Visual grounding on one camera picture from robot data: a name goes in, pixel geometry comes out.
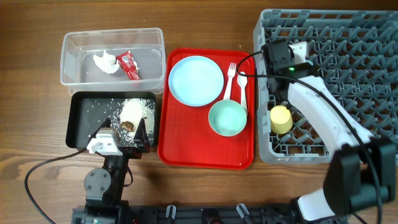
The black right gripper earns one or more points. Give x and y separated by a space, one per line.
277 94

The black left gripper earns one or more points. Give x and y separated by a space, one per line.
140 137

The food scraps with rice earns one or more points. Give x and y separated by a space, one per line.
125 115

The white plastic spoon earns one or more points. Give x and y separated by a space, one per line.
242 82

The white plastic fork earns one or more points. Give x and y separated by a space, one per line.
231 73

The yellow plastic cup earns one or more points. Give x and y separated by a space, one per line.
281 119

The white napkin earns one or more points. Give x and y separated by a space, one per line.
107 63

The red ketchup packet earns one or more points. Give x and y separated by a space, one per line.
128 64

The mint green bowl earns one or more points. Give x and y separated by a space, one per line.
227 118

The light blue plate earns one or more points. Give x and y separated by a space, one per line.
196 81

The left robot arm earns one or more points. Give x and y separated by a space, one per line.
104 186

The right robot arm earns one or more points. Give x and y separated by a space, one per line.
362 171

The black waste tray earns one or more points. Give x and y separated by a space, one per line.
76 137

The grey dishwasher rack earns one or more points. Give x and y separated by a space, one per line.
355 53

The red serving tray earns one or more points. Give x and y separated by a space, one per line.
185 135

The clear plastic bin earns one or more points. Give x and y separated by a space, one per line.
79 72

